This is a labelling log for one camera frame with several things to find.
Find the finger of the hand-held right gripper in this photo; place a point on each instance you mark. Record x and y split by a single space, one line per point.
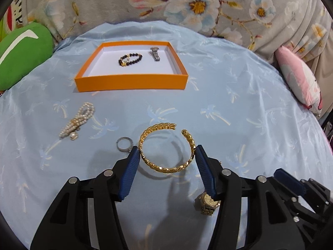
288 181

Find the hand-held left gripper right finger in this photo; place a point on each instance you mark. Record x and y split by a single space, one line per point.
205 173

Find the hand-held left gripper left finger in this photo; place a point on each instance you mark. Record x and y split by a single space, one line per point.
128 173

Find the gold wristwatch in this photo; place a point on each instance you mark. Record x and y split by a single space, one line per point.
206 201

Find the gold bangle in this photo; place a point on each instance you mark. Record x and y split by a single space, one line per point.
158 126

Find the orange cardboard box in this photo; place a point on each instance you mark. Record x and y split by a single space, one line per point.
130 83

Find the silver wristwatch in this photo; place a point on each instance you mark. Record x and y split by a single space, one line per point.
155 55

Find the light blue palm-print cloth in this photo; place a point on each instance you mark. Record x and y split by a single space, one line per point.
234 109

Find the pink pillow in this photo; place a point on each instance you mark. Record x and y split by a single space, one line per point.
299 78

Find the green pillow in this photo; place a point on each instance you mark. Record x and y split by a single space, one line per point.
23 57

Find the grey floral blanket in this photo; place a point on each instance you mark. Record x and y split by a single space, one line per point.
104 0

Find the colourful printed cushion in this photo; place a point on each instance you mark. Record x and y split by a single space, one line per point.
15 15

